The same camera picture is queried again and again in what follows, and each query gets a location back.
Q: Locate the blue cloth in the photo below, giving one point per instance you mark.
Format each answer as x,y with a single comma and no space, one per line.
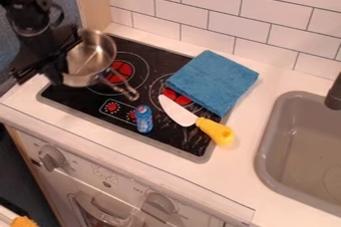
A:
213,80

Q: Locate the yellow toy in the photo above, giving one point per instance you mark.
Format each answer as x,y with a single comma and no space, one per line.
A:
23,222

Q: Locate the toy stove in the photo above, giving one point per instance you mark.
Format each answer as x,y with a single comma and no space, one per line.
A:
151,71

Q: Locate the silver pot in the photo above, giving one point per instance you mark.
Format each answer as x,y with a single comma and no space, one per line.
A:
91,56

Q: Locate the toy sink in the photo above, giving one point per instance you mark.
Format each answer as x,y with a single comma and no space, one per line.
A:
302,151

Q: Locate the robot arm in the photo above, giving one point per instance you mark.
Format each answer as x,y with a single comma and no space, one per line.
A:
26,2

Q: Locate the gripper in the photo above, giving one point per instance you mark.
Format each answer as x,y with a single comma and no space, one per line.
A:
44,55

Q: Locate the blue toy bottle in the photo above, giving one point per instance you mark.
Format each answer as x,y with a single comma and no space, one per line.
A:
144,119

